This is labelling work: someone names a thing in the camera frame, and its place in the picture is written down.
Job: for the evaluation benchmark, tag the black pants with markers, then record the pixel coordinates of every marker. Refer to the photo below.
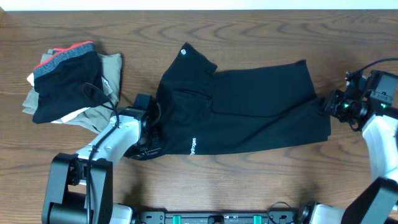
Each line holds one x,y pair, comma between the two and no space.
204,111

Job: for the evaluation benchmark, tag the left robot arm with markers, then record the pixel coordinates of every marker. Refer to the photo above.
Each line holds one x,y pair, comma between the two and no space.
80,185

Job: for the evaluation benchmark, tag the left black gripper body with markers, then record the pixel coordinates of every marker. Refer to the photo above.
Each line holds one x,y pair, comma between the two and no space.
147,146

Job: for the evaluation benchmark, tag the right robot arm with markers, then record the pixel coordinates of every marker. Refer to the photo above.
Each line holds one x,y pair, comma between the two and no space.
377,120

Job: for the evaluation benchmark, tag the black folded shorts grey waistband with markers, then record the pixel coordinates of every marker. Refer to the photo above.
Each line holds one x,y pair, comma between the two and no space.
71,79

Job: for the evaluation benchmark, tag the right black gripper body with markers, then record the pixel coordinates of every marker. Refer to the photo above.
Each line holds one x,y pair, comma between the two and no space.
341,106

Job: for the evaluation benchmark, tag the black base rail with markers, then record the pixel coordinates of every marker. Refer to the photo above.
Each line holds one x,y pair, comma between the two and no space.
284,216

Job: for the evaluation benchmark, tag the white folded garment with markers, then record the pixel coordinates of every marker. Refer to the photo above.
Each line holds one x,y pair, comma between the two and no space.
107,90

